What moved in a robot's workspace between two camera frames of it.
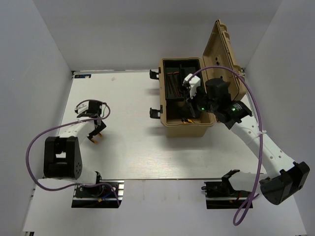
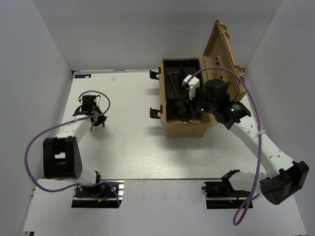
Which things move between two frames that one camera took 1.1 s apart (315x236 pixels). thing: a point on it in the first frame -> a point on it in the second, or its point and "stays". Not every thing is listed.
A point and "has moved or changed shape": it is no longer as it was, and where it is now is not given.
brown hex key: [175, 82] stays
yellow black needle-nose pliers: [185, 120] stays
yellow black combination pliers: [94, 141] has moved or changed shape
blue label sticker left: [82, 75] stays
